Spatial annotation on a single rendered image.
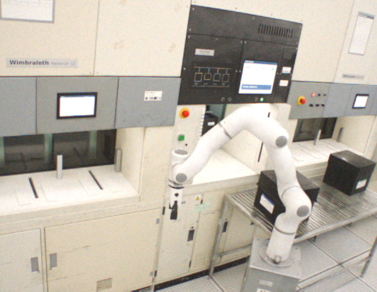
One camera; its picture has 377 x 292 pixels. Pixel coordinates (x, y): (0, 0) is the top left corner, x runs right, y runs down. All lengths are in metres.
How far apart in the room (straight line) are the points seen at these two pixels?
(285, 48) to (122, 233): 1.57
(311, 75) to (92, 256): 1.93
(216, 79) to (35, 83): 1.01
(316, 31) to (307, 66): 0.25
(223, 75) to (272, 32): 0.44
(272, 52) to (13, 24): 1.51
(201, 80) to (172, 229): 1.00
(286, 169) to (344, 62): 1.48
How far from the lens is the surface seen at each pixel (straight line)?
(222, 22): 2.12
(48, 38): 1.74
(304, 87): 2.70
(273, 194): 2.30
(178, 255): 2.66
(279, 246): 1.97
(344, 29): 2.94
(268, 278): 2.00
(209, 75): 2.13
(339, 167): 3.03
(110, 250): 2.35
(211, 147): 1.59
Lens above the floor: 1.95
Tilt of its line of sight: 22 degrees down
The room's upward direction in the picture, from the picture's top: 9 degrees clockwise
